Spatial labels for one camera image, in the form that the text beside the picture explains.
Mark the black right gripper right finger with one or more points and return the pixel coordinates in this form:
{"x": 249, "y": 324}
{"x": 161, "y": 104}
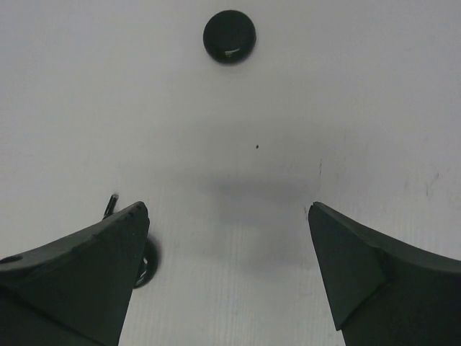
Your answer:
{"x": 382, "y": 291}

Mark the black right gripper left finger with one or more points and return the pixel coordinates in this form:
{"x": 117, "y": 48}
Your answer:
{"x": 75, "y": 290}

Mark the black round charging case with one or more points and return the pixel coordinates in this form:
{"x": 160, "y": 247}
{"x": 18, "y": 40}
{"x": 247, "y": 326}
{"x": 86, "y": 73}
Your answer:
{"x": 229, "y": 37}

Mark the black earbud with case lid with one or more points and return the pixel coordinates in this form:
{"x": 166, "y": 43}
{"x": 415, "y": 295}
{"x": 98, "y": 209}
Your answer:
{"x": 151, "y": 258}

